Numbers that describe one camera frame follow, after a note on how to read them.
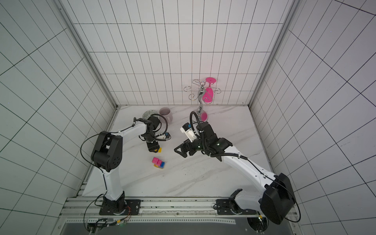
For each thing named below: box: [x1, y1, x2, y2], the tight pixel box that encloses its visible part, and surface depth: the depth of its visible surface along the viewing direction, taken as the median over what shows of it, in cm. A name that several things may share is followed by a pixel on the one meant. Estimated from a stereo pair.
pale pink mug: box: [159, 107, 173, 124], surface depth 110 cm
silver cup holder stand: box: [183, 78, 222, 123], surface depth 96 cm
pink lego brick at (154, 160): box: [151, 156, 160, 165], surface depth 83 cm
